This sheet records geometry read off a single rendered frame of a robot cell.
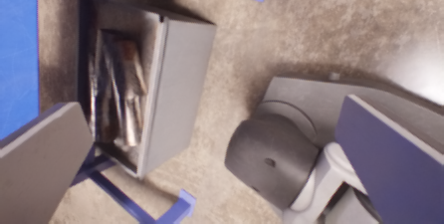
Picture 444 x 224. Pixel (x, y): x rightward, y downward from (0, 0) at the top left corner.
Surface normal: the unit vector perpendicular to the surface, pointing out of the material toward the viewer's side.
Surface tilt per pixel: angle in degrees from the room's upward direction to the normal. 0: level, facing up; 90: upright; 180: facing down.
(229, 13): 0
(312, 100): 0
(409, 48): 0
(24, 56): 90
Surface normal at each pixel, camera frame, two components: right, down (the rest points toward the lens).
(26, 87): 0.83, 0.42
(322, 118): -0.48, 0.20
